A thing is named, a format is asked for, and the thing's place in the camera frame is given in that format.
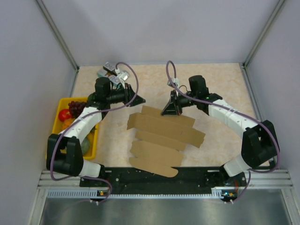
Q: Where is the grey slotted cable duct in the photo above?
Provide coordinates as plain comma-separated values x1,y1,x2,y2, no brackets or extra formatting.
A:
47,189,233,200

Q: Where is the dark purple grape bunch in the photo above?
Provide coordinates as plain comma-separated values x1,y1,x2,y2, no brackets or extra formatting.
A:
68,101,87,119

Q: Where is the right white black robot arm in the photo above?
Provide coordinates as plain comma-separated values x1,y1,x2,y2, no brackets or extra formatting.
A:
161,75,280,186

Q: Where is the green avocado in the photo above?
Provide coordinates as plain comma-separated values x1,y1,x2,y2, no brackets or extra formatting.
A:
87,93,95,101

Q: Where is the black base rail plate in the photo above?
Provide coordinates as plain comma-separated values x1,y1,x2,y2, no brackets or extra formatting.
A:
79,166,249,195

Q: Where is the white teal printed carton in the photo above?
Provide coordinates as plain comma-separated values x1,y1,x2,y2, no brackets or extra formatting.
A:
97,62,120,89

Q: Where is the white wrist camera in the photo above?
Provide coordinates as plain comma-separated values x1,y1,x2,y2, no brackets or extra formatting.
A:
167,78,180,90
115,68,129,88

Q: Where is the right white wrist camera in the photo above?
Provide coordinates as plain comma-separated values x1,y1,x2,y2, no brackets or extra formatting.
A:
167,78,180,90

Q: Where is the brown cardboard box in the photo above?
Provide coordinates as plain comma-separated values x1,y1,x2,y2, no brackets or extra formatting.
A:
127,105,205,178

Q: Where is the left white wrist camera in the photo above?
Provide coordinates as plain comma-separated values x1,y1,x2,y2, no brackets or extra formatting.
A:
115,68,129,88

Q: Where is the orange bumpy fruit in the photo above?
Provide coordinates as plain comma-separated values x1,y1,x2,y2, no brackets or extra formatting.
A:
61,118,75,131

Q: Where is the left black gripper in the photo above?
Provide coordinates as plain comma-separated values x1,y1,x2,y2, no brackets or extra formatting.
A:
106,82,145,107

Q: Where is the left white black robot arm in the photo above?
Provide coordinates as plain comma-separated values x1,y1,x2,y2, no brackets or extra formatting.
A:
46,77,146,186

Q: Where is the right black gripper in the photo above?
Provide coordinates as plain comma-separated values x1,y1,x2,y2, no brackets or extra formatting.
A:
161,90,198,116

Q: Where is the yellow plastic tray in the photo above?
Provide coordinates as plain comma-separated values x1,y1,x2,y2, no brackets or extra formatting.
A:
52,97,99,161

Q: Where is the green melon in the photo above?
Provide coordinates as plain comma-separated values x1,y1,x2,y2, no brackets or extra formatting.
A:
81,137,90,156

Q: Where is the red apple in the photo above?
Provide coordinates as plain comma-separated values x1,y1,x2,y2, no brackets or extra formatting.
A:
58,109,72,122

